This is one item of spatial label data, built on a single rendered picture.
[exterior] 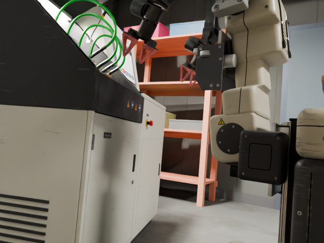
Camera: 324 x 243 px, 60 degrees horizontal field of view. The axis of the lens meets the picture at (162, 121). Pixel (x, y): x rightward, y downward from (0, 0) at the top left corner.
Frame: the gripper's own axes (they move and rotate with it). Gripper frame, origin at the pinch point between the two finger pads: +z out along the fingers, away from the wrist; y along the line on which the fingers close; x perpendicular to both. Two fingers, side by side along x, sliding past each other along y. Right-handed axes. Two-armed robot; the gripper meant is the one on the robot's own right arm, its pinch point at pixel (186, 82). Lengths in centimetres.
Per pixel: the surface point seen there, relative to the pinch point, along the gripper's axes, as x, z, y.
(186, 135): -86, 69, -209
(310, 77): 6, -63, -228
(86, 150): 3, 39, 48
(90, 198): 11, 56, 42
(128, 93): -21.7, 18.8, 10.3
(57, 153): -6, 46, 52
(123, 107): -16.2, 25.1, 15.9
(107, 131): -5.0, 33.8, 32.0
